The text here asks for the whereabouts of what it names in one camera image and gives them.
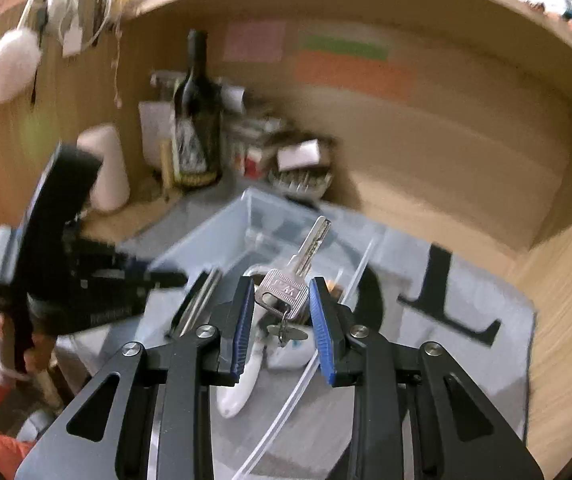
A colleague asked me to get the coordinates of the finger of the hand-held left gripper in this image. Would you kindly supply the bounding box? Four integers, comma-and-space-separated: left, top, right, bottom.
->
78, 240, 150, 274
115, 270, 190, 296

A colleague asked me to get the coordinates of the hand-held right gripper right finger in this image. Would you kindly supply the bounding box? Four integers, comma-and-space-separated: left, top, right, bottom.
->
308, 275, 545, 480

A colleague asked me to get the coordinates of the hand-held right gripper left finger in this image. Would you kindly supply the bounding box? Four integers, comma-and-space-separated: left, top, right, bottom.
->
16, 275, 257, 480

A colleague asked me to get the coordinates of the silver key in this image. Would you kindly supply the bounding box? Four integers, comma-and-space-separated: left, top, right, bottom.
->
255, 216, 333, 323

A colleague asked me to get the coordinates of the clear plastic storage box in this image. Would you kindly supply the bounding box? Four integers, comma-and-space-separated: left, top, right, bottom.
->
148, 187, 397, 480

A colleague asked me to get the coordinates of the person's left hand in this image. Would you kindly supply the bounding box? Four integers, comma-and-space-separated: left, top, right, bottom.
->
0, 310, 59, 387

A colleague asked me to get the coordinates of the small key charm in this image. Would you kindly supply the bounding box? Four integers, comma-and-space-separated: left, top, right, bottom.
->
266, 310, 311, 348

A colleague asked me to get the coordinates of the white handheld facial device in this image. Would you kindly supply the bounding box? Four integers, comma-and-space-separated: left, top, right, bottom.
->
215, 265, 313, 419

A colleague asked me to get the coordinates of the cream plastic bottle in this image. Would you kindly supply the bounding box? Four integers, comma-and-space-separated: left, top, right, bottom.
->
77, 125, 131, 213

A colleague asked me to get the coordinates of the gold tube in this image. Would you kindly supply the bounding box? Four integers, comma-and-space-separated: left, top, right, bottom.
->
160, 137, 177, 188

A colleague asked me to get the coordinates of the handwritten white paper note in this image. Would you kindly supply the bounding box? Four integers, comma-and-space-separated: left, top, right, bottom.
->
138, 100, 177, 168

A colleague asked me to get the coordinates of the grey mat with black logo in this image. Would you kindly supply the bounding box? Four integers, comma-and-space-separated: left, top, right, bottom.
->
56, 200, 537, 480

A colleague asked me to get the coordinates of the bowl of glass marbles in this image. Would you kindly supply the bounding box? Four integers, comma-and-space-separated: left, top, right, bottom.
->
270, 162, 335, 199

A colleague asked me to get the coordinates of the dark wine bottle elephant label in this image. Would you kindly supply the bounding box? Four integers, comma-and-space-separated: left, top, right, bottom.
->
171, 30, 224, 189

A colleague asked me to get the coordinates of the white round hanging puff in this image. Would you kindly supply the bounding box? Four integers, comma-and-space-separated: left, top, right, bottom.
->
0, 27, 43, 106

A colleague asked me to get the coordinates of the white card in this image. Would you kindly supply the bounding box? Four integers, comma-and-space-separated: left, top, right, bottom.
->
276, 141, 323, 171

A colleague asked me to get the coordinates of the rolled newspaper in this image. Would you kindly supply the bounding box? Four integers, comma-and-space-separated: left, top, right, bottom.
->
150, 70, 187, 89

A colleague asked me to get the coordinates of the white paper sheet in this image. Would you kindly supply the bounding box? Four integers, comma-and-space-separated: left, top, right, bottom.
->
220, 85, 247, 112

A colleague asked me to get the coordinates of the orange sticky note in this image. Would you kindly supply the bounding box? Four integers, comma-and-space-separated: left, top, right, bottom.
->
293, 55, 417, 102

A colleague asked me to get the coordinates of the pink sticky note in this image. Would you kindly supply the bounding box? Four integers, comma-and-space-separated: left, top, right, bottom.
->
223, 20, 287, 63

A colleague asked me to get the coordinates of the green sticky note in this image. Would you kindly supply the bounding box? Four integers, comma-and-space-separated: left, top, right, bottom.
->
301, 32, 390, 63

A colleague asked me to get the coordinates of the hanging beaded string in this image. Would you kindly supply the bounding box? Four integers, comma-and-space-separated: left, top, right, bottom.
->
110, 25, 125, 109

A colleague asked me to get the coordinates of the white hanging charger cable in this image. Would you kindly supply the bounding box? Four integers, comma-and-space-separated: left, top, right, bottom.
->
41, 0, 117, 59

